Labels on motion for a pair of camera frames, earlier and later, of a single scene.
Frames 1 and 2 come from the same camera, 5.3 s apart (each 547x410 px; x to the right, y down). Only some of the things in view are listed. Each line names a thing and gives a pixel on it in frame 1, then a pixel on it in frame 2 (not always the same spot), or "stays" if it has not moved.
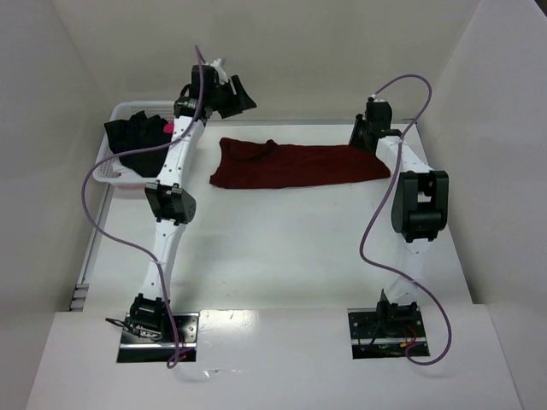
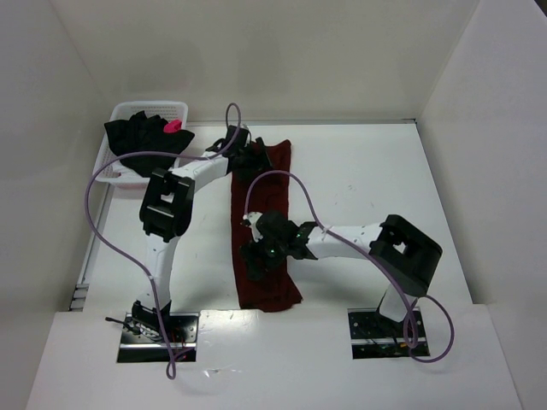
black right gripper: (359, 137) -> (260, 254)
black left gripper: (231, 102) -> (255, 158)
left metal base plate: (139, 349) stays
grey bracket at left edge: (79, 297) stays
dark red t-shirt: (251, 162) -> (259, 192)
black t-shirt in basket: (140, 131) stays
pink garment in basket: (168, 128) stays
